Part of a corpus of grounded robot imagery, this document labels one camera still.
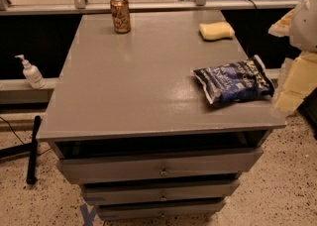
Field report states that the blue tape cross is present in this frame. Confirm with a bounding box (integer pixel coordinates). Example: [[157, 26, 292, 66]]
[[80, 204, 97, 226]]

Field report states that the top grey drawer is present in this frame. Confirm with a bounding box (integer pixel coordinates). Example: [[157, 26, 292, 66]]
[[56, 147, 264, 184]]

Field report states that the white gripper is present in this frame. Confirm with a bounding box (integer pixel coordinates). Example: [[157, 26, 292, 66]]
[[268, 0, 317, 115]]

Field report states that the grey drawer cabinet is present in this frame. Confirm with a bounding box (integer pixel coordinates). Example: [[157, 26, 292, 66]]
[[37, 9, 287, 222]]

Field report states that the grey drawer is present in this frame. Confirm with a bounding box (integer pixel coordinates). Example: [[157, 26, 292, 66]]
[[97, 198, 225, 221], [56, 147, 264, 184], [81, 179, 240, 205]]

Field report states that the blue chip bag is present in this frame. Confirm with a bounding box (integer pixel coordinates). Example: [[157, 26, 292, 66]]
[[192, 56, 274, 104]]

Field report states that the black stand leg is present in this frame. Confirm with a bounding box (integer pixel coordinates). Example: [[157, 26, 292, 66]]
[[0, 116, 41, 184]]

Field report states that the orange soda can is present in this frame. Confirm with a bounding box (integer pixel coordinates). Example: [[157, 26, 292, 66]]
[[110, 0, 131, 34]]

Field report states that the white pump bottle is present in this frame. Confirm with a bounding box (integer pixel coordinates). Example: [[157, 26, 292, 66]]
[[16, 55, 46, 89]]

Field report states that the black floor cable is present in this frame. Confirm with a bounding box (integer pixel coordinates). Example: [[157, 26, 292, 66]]
[[0, 116, 26, 145]]

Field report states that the bottom grey drawer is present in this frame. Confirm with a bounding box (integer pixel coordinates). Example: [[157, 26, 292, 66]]
[[97, 198, 225, 221]]

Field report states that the yellow sponge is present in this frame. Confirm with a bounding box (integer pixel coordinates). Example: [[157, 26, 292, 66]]
[[199, 22, 235, 41]]

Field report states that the middle grey drawer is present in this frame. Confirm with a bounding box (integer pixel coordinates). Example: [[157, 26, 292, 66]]
[[81, 179, 240, 205]]

